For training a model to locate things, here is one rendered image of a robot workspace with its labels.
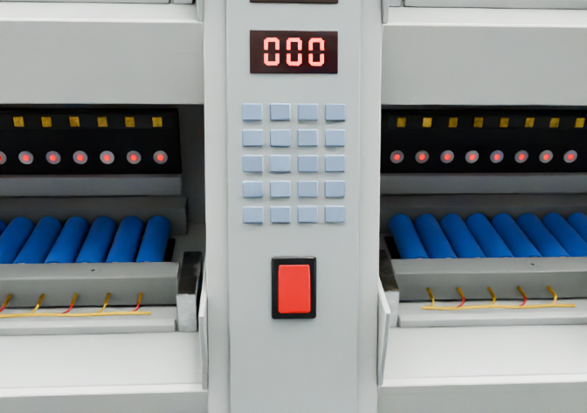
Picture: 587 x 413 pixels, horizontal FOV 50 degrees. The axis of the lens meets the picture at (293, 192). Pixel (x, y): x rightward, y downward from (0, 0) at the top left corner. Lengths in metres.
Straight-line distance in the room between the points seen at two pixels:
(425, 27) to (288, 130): 0.09
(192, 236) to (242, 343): 0.17
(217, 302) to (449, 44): 0.19
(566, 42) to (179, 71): 0.21
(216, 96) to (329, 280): 0.12
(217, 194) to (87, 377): 0.13
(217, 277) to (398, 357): 0.12
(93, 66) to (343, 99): 0.13
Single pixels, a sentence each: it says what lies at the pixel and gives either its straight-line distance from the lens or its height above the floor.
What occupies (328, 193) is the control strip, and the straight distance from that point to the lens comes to 0.33.
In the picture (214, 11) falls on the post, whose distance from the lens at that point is 0.34.
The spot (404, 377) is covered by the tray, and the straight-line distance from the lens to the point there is 0.38.
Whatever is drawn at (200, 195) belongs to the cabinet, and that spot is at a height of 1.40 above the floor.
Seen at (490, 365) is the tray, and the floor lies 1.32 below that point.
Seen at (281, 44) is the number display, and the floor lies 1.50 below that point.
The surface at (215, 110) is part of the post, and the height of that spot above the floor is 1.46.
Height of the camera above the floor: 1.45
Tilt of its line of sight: 5 degrees down
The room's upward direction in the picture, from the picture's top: straight up
